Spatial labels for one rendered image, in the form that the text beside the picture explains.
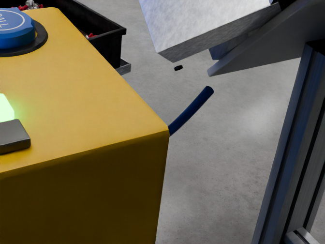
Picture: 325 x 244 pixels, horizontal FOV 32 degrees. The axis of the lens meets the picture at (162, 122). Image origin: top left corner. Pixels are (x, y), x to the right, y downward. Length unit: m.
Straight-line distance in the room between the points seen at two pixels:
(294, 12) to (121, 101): 0.40
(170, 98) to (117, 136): 2.05
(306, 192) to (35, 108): 0.68
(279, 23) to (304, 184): 0.30
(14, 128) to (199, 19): 0.42
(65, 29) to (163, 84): 2.05
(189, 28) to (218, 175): 1.34
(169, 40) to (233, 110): 1.66
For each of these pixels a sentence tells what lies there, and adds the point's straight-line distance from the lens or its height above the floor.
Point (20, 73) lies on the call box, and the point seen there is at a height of 1.07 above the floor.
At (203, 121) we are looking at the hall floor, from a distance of 2.22.
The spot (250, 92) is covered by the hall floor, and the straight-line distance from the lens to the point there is 2.46.
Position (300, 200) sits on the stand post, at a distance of 0.93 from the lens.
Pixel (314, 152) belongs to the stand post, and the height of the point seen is 0.75.
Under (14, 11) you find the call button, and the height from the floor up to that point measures 1.08.
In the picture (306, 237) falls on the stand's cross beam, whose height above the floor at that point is 0.58.
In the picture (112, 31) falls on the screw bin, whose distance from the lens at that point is 0.82.
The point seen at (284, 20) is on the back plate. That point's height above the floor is 0.97.
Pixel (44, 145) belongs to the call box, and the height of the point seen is 1.07.
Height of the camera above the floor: 1.24
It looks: 35 degrees down
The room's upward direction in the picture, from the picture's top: 7 degrees clockwise
